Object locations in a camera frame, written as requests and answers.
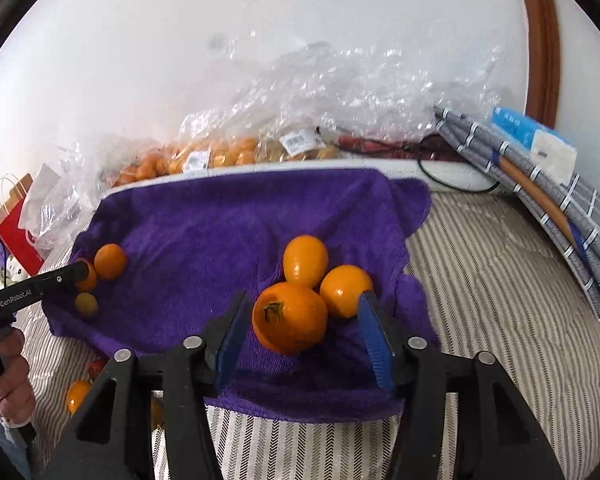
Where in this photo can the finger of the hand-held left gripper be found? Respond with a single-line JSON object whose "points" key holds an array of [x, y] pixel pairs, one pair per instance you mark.
{"points": [[60, 277]]}

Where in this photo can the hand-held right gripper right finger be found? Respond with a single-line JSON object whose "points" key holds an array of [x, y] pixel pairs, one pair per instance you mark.
{"points": [[372, 340]]}

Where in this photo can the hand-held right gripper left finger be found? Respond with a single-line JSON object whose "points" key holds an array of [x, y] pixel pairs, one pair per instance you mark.
{"points": [[232, 340]]}

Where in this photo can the small green tomato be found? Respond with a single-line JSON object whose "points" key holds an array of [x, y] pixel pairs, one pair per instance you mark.
{"points": [[86, 305]]}

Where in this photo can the large orange tomato with stem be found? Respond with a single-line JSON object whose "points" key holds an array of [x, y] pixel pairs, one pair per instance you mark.
{"points": [[290, 317]]}

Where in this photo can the purple towel-lined tray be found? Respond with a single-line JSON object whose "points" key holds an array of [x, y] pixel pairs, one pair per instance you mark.
{"points": [[205, 240]]}

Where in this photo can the oval orange tomato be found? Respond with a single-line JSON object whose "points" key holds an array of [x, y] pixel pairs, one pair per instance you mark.
{"points": [[306, 260]]}

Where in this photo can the person's left hand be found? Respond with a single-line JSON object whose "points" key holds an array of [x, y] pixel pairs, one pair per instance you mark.
{"points": [[12, 385]]}

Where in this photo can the red paper bag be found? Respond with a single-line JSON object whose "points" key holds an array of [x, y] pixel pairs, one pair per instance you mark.
{"points": [[17, 235]]}

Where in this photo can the grey plastic bag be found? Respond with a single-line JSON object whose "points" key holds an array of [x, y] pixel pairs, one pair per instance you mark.
{"points": [[50, 205]]}

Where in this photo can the person's blue jeans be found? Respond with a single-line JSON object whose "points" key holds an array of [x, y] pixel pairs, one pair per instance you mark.
{"points": [[5, 447]]}

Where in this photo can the clear bag of oranges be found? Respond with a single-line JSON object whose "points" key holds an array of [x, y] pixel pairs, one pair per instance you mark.
{"points": [[190, 160]]}

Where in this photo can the bag of red vegetables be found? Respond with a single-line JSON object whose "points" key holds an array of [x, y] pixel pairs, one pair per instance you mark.
{"points": [[370, 142]]}

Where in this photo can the clear bag of potatoes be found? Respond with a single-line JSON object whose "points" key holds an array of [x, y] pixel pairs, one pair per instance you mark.
{"points": [[300, 147]]}

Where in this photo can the grey checked folded cloth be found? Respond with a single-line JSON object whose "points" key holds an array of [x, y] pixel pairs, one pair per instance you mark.
{"points": [[555, 225]]}

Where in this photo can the wooden rod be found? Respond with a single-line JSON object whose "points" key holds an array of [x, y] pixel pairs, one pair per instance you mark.
{"points": [[530, 190]]}

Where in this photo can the crumpled clear plastic wrap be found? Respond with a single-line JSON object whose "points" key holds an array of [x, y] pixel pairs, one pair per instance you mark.
{"points": [[355, 85]]}

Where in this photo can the blue and white box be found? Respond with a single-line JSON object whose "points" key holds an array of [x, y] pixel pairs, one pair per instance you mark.
{"points": [[535, 142]]}

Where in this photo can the brown wooden door frame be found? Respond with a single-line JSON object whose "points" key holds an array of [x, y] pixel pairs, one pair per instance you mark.
{"points": [[542, 35]]}

